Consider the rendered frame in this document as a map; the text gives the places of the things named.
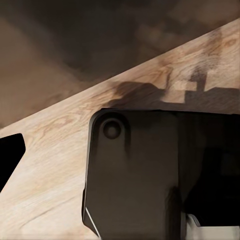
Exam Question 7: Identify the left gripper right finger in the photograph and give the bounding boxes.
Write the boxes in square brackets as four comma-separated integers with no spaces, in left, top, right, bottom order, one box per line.
[224,132,240,173]

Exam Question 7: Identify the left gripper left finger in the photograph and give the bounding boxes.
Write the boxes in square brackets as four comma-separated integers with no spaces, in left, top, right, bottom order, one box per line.
[0,133,26,192]

